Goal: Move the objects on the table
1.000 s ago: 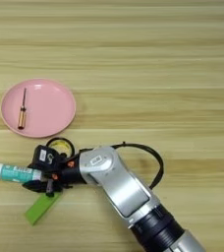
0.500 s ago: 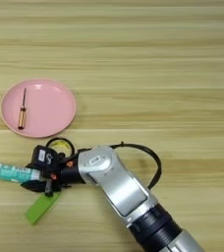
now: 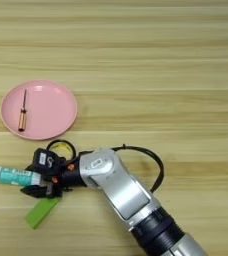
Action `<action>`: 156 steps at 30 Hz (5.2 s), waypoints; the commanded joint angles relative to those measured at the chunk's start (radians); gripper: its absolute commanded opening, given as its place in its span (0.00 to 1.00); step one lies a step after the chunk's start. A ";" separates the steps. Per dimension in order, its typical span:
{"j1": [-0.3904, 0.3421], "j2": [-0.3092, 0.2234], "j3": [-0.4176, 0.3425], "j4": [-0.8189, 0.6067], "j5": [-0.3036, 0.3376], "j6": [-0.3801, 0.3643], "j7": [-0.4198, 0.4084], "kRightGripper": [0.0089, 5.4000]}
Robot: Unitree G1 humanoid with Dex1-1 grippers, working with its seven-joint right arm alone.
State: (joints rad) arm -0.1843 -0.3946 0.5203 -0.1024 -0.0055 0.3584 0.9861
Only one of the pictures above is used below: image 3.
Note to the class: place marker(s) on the green rectangular block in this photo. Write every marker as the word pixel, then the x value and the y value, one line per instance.
pixel 39 213

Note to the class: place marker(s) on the white teal glue stick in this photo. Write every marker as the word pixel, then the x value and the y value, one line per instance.
pixel 14 176

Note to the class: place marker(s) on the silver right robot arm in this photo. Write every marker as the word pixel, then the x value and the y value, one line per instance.
pixel 122 186

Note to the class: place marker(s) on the pink round plate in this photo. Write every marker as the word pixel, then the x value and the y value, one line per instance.
pixel 49 110

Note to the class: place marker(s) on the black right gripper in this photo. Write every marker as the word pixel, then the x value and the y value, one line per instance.
pixel 71 175

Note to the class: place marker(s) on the black tape roll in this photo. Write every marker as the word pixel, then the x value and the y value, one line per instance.
pixel 61 144

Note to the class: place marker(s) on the small black box white label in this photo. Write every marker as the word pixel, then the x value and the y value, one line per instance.
pixel 47 161

